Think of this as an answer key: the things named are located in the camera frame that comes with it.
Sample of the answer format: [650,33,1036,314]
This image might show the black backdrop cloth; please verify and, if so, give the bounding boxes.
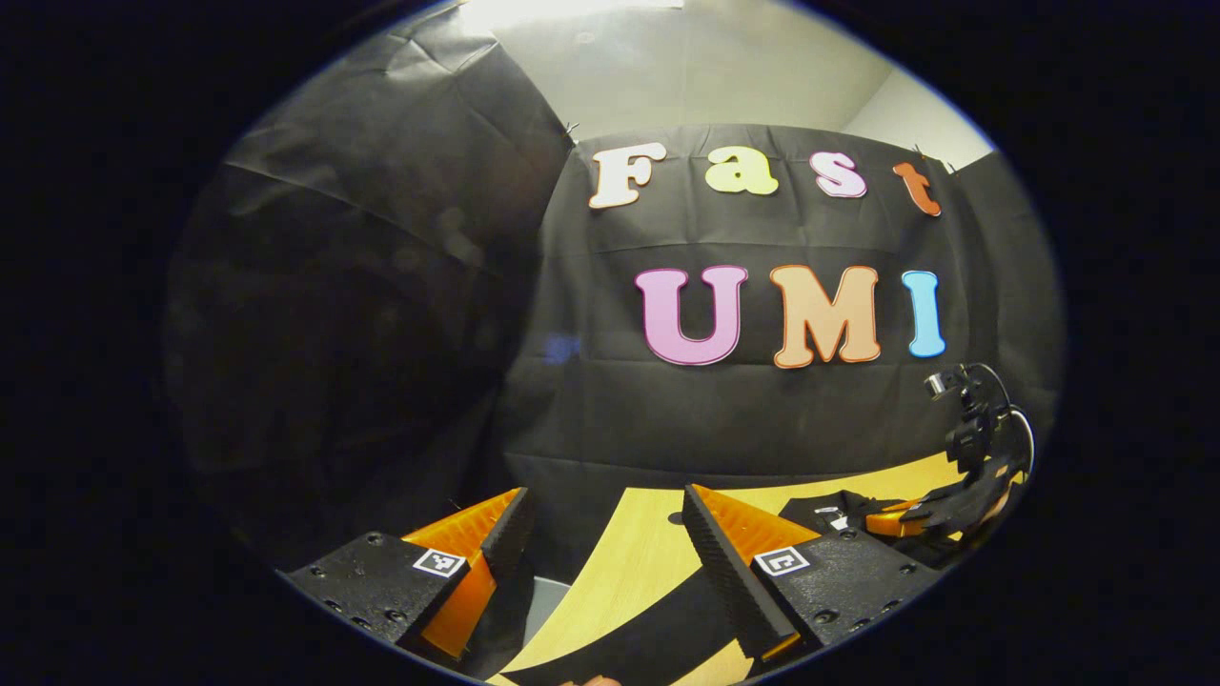
[162,5,1067,582]

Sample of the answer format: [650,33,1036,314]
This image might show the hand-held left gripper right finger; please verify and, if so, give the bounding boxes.
[680,483,941,664]

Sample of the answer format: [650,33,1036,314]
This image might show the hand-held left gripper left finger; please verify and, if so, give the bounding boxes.
[284,486,537,667]

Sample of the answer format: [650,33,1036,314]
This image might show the black collared shirt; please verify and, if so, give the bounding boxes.
[496,489,959,686]

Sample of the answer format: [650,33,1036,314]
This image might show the rectangular ceiling light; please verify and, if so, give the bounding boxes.
[462,0,687,30]

